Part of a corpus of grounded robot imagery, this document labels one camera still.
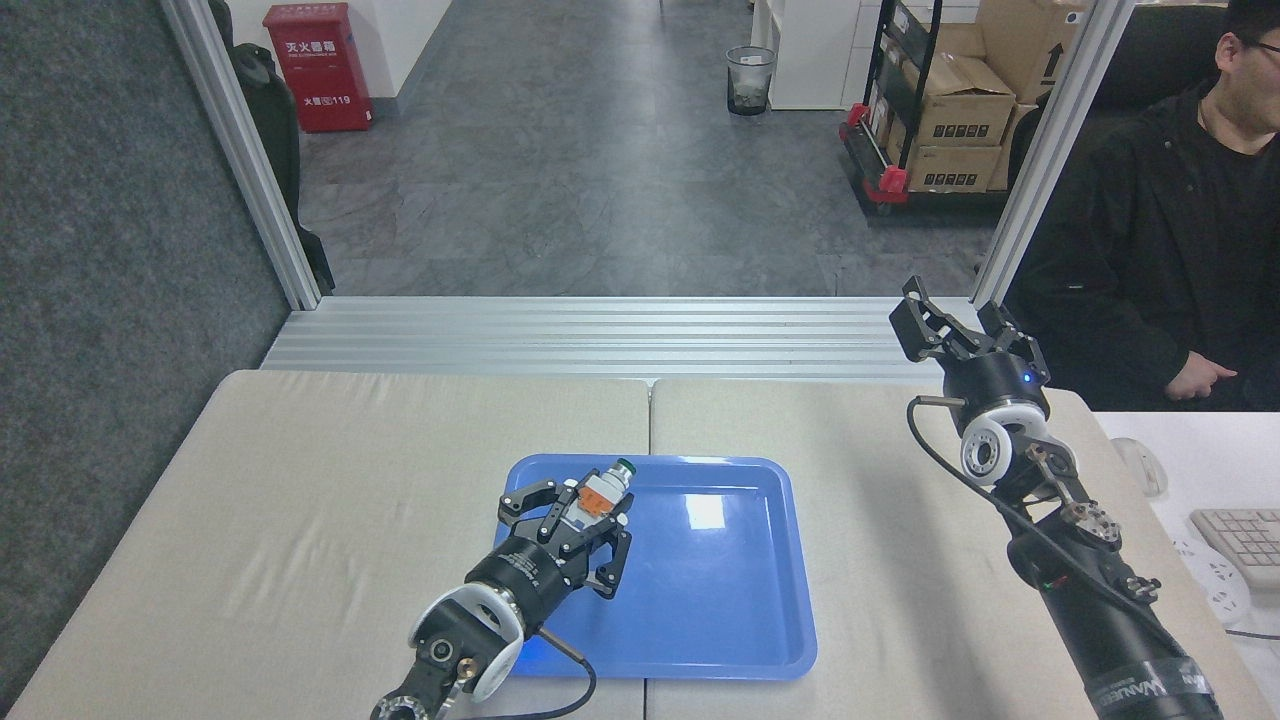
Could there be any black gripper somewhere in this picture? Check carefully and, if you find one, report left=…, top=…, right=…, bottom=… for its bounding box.
left=465, top=478, right=635, bottom=633
left=889, top=276, right=1052, bottom=429

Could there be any white orange switch part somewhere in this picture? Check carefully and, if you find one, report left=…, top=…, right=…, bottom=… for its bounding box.
left=566, top=458, right=639, bottom=531

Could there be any blue plastic tray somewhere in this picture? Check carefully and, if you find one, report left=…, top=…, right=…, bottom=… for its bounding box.
left=473, top=453, right=819, bottom=682

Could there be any person's right hand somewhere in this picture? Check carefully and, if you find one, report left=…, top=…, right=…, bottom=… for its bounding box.
left=1165, top=352, right=1238, bottom=403

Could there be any flat printed cardboard box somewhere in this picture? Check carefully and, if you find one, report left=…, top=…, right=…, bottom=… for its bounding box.
left=903, top=144, right=1003, bottom=194

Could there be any black cart with red corners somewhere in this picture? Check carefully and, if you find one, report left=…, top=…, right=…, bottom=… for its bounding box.
left=838, top=0, right=1011, bottom=218

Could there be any narrow brown cardboard box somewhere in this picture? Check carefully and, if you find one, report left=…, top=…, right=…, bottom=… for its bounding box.
left=988, top=103, right=1047, bottom=192

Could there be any person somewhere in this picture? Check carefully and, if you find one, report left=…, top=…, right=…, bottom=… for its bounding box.
left=1003, top=0, right=1280, bottom=413

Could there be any white computer mouse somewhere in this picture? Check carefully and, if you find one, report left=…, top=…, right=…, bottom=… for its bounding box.
left=1112, top=437, right=1169, bottom=498

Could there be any cardboard box with open flap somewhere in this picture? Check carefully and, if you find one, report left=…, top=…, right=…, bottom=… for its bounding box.
left=898, top=55, right=1017, bottom=149

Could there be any white desk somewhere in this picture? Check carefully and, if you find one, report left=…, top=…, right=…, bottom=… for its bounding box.
left=1090, top=410, right=1280, bottom=720

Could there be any large brown cardboard box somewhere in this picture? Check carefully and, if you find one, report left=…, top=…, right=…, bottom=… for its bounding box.
left=975, top=0, right=1077, bottom=106

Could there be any white cabinet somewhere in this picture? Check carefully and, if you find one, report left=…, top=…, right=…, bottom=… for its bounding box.
left=750, top=0, right=893, bottom=111

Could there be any white keyboard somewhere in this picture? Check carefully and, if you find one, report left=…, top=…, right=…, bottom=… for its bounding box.
left=1189, top=507, right=1280, bottom=591

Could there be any white power strip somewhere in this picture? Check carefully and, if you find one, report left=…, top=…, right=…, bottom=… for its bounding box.
left=1170, top=535, right=1254, bottom=627

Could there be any red fire extinguisher box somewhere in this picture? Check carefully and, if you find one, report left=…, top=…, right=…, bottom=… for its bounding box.
left=263, top=2, right=374, bottom=134

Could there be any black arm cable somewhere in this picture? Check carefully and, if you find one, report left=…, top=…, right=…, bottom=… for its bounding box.
left=470, top=628, right=599, bottom=720
left=907, top=395, right=1191, bottom=661

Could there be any silver aluminium post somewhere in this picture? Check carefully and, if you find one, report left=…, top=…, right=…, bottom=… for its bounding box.
left=160, top=0, right=323, bottom=311
left=970, top=0, right=1138, bottom=306

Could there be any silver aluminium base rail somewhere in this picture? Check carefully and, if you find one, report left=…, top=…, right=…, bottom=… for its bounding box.
left=260, top=295, right=986, bottom=383

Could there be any black wire waste bin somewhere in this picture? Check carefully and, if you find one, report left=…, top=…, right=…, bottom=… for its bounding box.
left=726, top=46, right=778, bottom=117

